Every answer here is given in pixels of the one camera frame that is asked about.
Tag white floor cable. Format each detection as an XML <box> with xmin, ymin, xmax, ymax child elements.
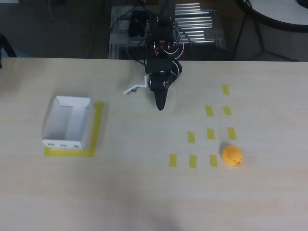
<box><xmin>47</xmin><ymin>0</ymin><xmax>92</xmax><ymax>59</ymax></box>

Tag black camera cable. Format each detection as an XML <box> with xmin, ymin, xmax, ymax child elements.
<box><xmin>125</xmin><ymin>39</ymin><xmax>149</xmax><ymax>69</ymax></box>

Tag white cardboard box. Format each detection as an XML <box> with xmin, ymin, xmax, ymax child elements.
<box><xmin>42</xmin><ymin>95</ymin><xmax>96</xmax><ymax>150</ymax></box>

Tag round white table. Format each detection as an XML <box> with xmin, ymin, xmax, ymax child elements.
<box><xmin>235</xmin><ymin>0</ymin><xmax>308</xmax><ymax>33</ymax></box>

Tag yellow tape corner marker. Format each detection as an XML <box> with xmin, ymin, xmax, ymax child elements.
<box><xmin>44</xmin><ymin>101</ymin><xmax>106</xmax><ymax>159</ymax></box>

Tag yellow rubber duck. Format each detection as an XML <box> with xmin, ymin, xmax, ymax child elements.
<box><xmin>221</xmin><ymin>144</ymin><xmax>243</xmax><ymax>167</ymax></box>

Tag black chair part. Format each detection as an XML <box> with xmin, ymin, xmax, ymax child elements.
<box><xmin>0</xmin><ymin>32</ymin><xmax>17</xmax><ymax>69</ymax></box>

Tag black table legs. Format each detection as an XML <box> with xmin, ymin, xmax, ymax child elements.
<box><xmin>232</xmin><ymin>9</ymin><xmax>308</xmax><ymax>62</ymax></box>

